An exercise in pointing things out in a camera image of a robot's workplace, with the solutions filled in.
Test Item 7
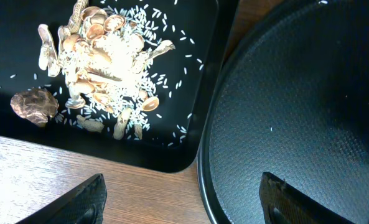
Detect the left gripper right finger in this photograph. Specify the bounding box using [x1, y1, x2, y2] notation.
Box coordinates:
[259, 172, 351, 224]

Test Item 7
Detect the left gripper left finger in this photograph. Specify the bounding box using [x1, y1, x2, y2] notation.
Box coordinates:
[17, 174, 107, 224]

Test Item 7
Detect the peanut shells and rice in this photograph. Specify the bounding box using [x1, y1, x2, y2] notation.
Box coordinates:
[37, 1, 175, 140]

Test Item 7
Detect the round black serving tray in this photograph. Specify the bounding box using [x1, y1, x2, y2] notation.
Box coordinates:
[197, 0, 369, 223]

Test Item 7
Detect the black rectangular tray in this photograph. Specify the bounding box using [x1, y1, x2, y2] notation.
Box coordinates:
[0, 1, 238, 173]

